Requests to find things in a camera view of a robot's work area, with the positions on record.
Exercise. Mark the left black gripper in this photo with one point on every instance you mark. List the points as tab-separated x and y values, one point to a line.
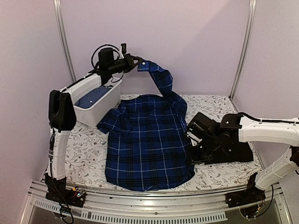
131	64

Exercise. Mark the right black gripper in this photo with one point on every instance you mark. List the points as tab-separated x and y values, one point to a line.
192	159

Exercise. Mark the blue plaid long sleeve shirt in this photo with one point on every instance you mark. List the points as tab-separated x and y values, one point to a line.
146	146

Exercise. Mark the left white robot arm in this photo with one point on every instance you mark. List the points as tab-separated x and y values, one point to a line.
64	113

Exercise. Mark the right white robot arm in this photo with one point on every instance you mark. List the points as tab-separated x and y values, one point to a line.
228	141

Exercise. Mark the folded black shirt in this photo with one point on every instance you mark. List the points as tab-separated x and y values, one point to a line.
237	152

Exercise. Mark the white plastic bin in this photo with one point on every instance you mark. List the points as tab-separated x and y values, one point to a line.
93	115

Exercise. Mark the blue checked shirt in bin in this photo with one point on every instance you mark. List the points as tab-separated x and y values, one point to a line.
92	97

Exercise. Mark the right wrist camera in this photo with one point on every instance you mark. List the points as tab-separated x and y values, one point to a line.
194	140

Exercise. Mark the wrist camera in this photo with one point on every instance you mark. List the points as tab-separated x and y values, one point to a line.
194	140
123	50

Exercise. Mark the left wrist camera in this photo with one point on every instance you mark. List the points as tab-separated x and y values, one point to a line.
123	50

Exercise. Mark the front aluminium rail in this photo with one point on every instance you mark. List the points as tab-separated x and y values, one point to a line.
110	206

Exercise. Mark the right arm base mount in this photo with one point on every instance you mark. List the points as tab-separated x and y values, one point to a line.
247	196

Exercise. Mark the left aluminium frame post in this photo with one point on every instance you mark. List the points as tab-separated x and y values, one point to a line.
63	39

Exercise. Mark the aluminium frame post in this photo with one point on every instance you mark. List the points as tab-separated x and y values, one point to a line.
63	39
244	48

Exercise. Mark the right aluminium frame post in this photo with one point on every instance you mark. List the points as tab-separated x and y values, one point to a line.
244	48

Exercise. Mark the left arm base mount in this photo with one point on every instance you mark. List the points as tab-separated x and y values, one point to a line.
72	197

